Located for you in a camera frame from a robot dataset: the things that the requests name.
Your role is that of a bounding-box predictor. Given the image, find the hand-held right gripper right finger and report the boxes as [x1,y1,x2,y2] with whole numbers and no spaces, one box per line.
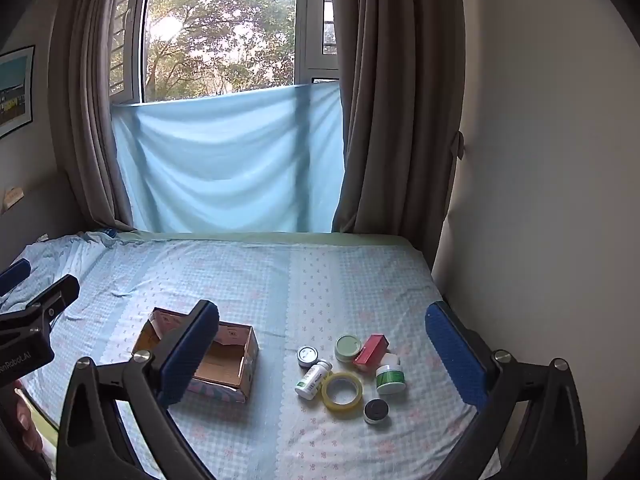
[424,300,589,480]

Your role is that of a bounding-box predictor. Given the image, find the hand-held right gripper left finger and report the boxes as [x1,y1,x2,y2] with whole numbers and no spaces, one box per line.
[56,299,221,480]

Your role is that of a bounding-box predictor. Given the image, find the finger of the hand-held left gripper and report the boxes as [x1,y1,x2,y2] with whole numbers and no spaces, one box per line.
[0,274,81,341]
[0,258,32,297]

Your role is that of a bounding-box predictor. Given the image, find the cardboard box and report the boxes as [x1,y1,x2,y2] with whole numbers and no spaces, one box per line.
[131,307,259,404]

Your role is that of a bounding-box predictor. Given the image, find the green round jar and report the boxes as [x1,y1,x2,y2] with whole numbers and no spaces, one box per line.
[334,335,362,363]

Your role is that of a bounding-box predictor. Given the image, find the person's left hand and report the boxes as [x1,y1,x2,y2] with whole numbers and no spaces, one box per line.
[12,379,41,433]

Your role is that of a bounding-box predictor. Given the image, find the white jar with green label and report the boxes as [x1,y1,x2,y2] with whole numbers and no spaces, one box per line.
[375,364,406,396]

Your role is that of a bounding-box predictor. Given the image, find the red rectangular box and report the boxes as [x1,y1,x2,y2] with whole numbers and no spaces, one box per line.
[352,334,390,368]

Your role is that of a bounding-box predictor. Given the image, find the black round container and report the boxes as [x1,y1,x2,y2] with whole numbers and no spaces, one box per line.
[364,399,390,425]

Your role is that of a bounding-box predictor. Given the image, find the yellow clear tape roll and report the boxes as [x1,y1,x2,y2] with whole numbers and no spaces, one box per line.
[321,372,364,406]

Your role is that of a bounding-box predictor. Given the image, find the white bottle with green label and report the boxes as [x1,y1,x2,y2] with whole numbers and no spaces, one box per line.
[294,359,333,401]

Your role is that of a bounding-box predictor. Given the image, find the checked floral bed sheet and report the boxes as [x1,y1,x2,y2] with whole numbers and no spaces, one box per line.
[0,230,502,480]

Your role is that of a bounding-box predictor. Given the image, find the brown curtain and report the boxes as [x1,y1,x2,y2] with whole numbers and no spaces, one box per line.
[330,0,464,236]
[48,0,154,229]

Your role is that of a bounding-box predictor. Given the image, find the light blue hanging cloth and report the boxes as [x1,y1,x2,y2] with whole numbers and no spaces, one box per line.
[111,81,347,234]

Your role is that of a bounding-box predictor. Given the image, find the white framed window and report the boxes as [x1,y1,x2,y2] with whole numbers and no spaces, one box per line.
[107,0,342,107]

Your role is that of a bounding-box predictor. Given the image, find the framed wall picture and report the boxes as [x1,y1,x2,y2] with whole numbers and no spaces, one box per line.
[0,45,36,139]

